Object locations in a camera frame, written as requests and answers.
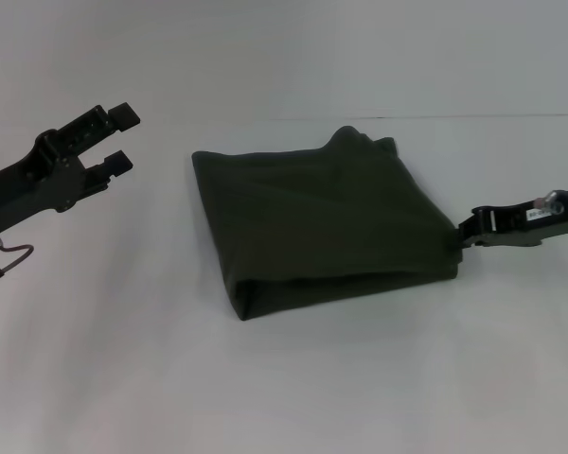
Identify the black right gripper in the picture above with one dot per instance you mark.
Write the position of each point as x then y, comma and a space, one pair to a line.
530, 227

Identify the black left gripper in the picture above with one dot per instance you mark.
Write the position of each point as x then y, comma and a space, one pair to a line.
23, 189

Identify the dark green FREE T-shirt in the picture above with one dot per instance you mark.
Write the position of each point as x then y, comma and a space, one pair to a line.
322, 222

